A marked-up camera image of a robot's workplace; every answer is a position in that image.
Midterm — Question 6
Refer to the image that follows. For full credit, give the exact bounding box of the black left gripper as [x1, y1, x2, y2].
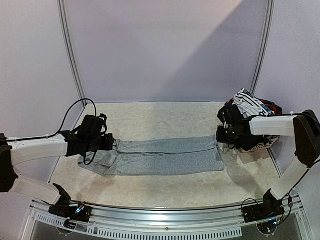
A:
[86, 133, 115, 153]

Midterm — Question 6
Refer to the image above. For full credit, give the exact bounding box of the grey tank top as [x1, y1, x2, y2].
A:
[77, 135, 225, 176]

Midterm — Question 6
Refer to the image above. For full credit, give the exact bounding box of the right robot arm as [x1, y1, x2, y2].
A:
[216, 105, 320, 218]

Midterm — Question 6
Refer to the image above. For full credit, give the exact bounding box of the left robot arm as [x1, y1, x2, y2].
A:
[0, 130, 115, 217]

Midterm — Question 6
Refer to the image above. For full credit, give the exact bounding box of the pink perforated laundry basket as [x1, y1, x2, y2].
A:
[240, 136, 279, 153]

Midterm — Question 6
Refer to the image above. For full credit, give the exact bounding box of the black shirt with buttons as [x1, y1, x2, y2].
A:
[234, 135, 265, 151]

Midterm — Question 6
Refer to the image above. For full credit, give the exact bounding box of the white striped garment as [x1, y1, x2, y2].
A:
[233, 88, 272, 118]

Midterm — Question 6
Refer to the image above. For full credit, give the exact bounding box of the colourful patterned garment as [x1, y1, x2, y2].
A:
[224, 98, 283, 116]

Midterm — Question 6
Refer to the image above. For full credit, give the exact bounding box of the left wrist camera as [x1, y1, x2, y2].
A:
[78, 113, 108, 137]

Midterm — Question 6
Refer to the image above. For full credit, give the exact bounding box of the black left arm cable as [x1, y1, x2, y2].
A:
[4, 98, 108, 166]

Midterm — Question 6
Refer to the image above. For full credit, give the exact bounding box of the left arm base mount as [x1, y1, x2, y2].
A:
[48, 203, 93, 223]

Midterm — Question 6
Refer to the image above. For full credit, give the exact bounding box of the aluminium front rail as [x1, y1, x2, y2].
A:
[22, 194, 312, 240]

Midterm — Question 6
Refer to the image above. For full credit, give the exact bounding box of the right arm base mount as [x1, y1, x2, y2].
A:
[241, 203, 285, 223]

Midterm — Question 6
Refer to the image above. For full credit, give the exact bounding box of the right aluminium corner post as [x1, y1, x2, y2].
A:
[249, 0, 275, 94]

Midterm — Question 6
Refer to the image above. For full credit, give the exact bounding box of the aluminium corner post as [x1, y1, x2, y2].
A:
[249, 0, 275, 94]
[57, 0, 87, 107]

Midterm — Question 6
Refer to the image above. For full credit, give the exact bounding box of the left aluminium corner post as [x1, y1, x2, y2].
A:
[57, 0, 87, 107]

